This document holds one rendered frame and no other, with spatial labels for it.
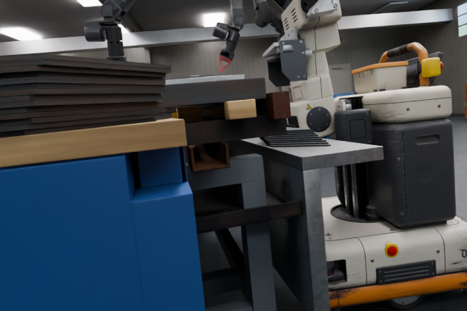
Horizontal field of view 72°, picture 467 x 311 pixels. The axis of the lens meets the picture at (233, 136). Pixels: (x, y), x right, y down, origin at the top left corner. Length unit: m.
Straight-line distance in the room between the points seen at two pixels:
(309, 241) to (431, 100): 0.80
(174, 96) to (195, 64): 11.45
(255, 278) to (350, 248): 0.50
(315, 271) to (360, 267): 0.53
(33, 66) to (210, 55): 11.95
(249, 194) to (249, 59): 11.57
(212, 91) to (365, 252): 0.85
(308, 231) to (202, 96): 0.38
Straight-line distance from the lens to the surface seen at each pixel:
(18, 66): 0.29
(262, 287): 0.90
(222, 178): 0.78
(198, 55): 12.21
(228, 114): 0.68
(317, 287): 0.81
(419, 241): 1.40
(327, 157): 0.73
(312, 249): 0.77
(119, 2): 1.28
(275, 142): 0.93
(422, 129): 1.35
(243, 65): 12.23
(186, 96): 0.71
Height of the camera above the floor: 0.79
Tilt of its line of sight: 5 degrees down
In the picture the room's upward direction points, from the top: 6 degrees counter-clockwise
